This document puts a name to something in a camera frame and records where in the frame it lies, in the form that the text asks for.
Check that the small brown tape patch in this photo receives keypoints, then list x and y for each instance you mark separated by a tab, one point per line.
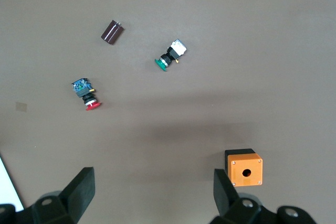
21	106

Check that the orange button enclosure box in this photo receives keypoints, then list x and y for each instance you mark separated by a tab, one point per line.
252	163

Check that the red mushroom push button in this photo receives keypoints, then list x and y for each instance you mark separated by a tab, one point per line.
83	89

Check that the green mushroom push button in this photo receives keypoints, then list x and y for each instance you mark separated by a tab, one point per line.
175	50

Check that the dark brown cylindrical capacitor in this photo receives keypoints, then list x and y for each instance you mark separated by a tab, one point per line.
112	33

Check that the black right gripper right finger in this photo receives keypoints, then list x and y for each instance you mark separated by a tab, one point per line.
225	200

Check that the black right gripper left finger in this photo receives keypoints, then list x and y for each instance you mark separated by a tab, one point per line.
76	192

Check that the white drawer cabinet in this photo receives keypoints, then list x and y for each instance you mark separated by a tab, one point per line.
6	190

